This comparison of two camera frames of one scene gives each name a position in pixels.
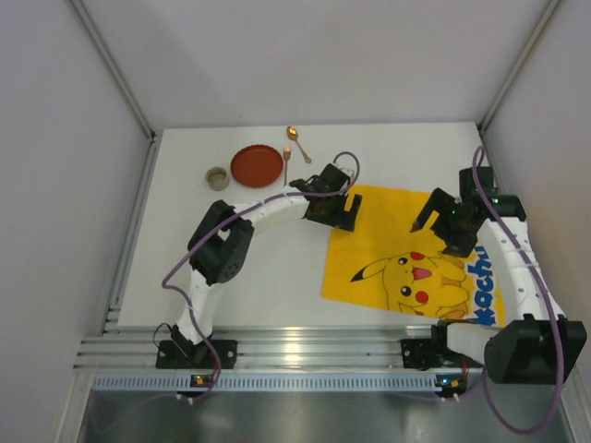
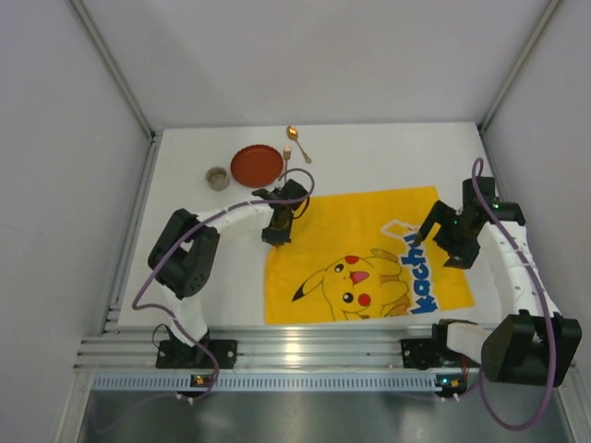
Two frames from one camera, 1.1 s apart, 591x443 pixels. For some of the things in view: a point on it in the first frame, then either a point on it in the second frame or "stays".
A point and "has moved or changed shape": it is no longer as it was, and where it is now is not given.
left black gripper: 340,213 -> 277,233
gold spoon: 293,135 stays
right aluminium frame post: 551,9 stays
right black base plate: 418,353 stays
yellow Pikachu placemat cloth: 383,265 has moved or changed shape
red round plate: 257,166 stays
